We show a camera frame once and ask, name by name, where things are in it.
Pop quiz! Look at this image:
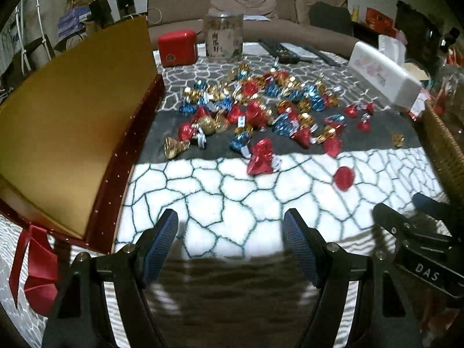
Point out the clear jar of pumpkin seeds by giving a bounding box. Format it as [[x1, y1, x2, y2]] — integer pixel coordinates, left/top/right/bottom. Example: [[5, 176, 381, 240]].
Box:
[[203, 12, 244, 63]]

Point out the small red tin box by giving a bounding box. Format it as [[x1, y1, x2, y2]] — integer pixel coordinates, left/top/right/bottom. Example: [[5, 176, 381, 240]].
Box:
[[157, 30, 198, 68]]

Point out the patterned grey white table cloth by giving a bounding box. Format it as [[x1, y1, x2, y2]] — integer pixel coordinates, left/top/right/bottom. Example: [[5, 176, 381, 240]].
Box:
[[0, 41, 451, 348]]

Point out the gold foil candy left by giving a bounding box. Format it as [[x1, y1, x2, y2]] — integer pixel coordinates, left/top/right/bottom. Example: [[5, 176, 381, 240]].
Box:
[[164, 136, 190, 160]]

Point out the slim grey remote control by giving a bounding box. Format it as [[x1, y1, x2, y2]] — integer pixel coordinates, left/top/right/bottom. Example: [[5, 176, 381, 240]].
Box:
[[302, 46, 340, 67]]

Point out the black remote control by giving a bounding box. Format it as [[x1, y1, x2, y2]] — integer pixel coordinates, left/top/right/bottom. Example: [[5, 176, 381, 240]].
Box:
[[258, 39, 300, 64]]

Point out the large red foil candy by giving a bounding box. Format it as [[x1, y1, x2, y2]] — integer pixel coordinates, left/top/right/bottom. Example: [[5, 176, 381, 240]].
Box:
[[247, 137, 282, 176]]

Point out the white tissue box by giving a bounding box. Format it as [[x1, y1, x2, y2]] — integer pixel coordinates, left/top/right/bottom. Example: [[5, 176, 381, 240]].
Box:
[[348, 35, 422, 112]]

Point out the lone gold candy right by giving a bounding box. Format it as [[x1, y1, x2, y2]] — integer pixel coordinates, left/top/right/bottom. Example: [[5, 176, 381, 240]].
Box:
[[391, 134, 404, 148]]

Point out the black cushion on sofa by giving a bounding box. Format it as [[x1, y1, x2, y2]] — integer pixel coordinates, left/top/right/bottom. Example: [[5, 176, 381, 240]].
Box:
[[309, 2, 352, 36]]

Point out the red round foil candy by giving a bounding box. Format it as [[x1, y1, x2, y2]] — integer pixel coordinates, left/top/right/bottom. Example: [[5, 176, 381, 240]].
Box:
[[333, 166, 355, 192]]

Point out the gold and red gift box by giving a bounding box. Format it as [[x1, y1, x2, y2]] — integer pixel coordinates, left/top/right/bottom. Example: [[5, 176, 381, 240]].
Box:
[[1, 17, 165, 254]]

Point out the wicker basket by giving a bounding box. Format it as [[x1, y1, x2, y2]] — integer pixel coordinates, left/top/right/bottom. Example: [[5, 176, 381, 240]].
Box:
[[422, 100, 463, 203]]

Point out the brown sofa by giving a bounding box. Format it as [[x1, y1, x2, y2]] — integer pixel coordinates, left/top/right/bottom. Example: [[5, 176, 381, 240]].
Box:
[[147, 0, 357, 58]]

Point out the red ribbon bow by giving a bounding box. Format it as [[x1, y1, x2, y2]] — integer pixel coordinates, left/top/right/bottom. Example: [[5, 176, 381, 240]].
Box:
[[9, 225, 59, 317]]

